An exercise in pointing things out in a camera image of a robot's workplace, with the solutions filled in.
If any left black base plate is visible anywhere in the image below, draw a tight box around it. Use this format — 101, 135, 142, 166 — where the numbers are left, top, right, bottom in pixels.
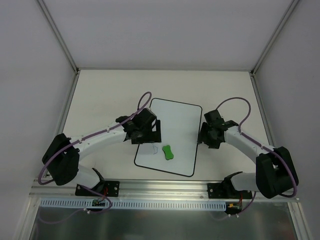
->
75, 180, 120, 197

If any right aluminium frame post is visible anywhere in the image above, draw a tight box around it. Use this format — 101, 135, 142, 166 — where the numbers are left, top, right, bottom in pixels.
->
250, 0, 301, 77

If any green whiteboard eraser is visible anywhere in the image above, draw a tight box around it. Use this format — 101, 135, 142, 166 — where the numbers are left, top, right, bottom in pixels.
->
162, 145, 174, 161

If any left aluminium frame post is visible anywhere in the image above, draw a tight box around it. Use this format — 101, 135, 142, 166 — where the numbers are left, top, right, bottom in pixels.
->
36, 0, 79, 74

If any purple cable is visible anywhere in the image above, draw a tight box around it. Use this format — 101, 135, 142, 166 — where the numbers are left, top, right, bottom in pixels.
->
37, 91, 153, 225
215, 97, 298, 218

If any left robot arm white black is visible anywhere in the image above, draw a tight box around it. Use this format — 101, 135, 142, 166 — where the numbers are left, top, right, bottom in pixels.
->
42, 108, 162, 196

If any white whiteboard black frame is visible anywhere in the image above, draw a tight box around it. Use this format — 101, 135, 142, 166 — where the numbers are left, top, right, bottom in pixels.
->
134, 98, 202, 177

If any aluminium front rail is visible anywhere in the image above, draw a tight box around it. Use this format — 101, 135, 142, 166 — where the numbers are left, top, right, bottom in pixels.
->
28, 176, 300, 203

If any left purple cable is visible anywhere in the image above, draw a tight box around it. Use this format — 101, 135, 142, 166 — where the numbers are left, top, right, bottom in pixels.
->
37, 91, 153, 225

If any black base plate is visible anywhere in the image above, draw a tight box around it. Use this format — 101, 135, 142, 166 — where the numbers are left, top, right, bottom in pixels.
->
207, 182, 253, 200
75, 180, 120, 197

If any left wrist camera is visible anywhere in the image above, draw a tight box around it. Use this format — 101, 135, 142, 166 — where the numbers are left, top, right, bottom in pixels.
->
115, 116, 128, 125

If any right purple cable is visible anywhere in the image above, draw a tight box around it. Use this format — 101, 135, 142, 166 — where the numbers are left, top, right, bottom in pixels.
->
215, 97, 298, 218

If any aluminium frame post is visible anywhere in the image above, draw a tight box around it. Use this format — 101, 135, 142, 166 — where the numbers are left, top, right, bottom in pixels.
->
250, 0, 301, 77
36, 0, 79, 74

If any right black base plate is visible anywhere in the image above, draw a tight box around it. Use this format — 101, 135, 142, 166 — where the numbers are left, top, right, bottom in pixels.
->
207, 182, 253, 200

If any white slotted cable duct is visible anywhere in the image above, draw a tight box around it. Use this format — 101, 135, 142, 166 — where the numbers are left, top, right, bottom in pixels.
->
40, 198, 227, 212

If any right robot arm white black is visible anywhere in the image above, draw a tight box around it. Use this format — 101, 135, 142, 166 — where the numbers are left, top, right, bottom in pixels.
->
197, 109, 299, 199

